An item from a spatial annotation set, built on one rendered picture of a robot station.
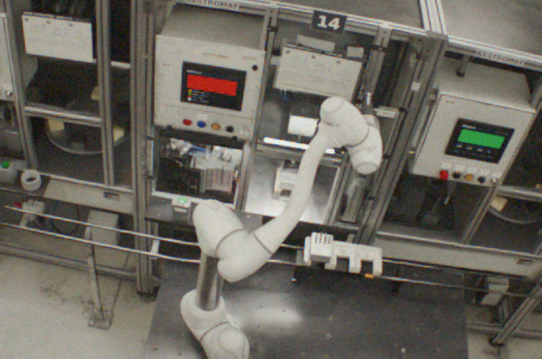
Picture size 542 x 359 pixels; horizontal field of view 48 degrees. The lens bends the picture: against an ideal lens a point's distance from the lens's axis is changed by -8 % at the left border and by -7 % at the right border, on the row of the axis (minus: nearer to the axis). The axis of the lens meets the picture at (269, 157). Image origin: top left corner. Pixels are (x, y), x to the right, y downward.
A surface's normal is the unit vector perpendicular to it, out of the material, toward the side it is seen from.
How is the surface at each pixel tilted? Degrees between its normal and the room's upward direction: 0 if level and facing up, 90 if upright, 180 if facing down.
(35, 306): 0
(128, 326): 0
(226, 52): 90
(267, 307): 0
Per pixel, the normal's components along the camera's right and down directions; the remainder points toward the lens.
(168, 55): -0.11, 0.70
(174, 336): 0.13, -0.70
